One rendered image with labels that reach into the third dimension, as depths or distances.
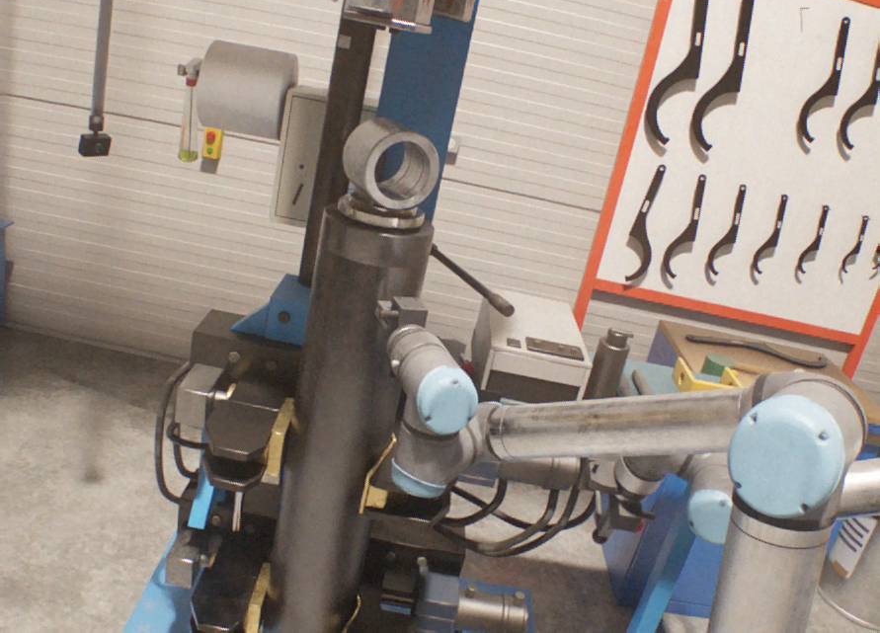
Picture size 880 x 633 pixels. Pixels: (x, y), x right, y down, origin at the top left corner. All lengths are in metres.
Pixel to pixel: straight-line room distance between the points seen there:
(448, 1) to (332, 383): 0.77
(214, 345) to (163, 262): 2.04
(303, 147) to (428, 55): 0.63
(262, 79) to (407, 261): 1.02
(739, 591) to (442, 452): 0.48
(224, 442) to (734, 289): 2.76
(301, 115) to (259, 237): 1.45
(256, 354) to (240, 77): 0.86
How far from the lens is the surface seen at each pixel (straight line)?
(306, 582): 1.77
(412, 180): 1.46
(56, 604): 2.66
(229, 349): 1.80
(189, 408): 1.75
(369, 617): 1.91
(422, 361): 1.15
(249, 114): 2.29
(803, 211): 3.80
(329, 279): 1.43
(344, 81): 1.75
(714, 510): 1.28
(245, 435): 1.59
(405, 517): 1.56
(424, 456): 1.16
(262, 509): 2.04
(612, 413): 1.12
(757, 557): 0.91
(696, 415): 1.05
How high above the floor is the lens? 1.84
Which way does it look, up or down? 20 degrees down
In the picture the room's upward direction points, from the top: 12 degrees clockwise
